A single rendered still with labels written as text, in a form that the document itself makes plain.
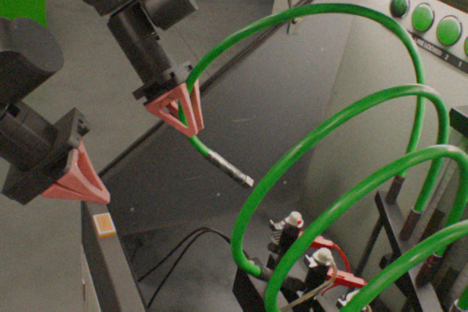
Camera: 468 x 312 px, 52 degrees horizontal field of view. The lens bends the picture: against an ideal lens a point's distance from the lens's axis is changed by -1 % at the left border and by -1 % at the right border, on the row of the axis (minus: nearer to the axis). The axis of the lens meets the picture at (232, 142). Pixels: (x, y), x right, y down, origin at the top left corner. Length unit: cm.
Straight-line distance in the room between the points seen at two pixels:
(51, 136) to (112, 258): 40
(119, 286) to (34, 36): 48
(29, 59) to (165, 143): 55
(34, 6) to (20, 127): 341
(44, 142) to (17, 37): 12
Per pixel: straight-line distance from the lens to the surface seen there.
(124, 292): 82
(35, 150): 51
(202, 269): 102
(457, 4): 83
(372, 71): 100
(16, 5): 388
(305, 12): 67
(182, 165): 101
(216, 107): 96
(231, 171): 77
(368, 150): 102
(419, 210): 78
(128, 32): 71
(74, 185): 53
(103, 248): 89
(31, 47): 45
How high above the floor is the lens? 159
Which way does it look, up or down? 32 degrees down
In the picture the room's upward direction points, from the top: 11 degrees clockwise
